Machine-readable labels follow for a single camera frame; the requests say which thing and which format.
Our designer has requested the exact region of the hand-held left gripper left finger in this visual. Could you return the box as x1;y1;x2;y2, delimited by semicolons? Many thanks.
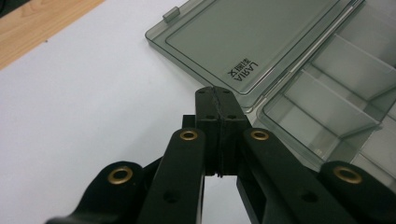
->
136;87;221;224

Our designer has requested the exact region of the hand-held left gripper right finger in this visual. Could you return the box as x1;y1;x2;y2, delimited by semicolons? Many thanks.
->
214;87;359;224

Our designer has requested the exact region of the clear grey compartment box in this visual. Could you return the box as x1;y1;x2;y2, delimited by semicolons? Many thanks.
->
144;0;396;191

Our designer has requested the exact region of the white table board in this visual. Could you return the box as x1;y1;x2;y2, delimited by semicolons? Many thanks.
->
0;0;260;224

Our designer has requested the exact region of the wooden table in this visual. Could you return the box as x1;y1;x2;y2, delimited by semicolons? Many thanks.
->
0;0;106;71

